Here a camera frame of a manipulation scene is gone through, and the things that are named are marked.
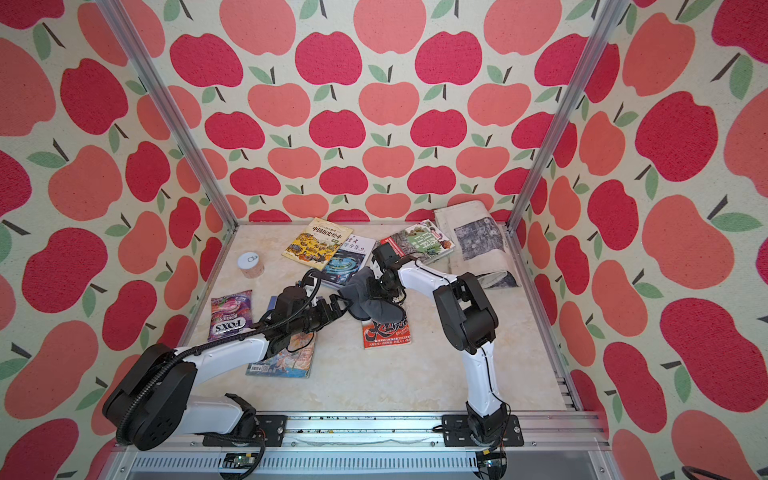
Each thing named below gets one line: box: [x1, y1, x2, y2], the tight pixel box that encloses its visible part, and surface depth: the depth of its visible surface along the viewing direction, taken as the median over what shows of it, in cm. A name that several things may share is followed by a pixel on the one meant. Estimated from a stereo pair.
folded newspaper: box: [434, 200, 520, 289], surface depth 113 cm
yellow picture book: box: [282, 218, 354, 271], surface depth 117 cm
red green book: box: [380, 219, 456, 262], surface depth 114 cm
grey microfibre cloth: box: [338, 266, 406, 325], surface depth 95 cm
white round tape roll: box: [237, 252, 265, 279], surface depth 106 cm
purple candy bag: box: [208, 290, 253, 343], surface depth 95 cm
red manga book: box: [362, 318, 412, 349], surface depth 92 cm
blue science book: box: [321, 234, 377, 287], surface depth 113 cm
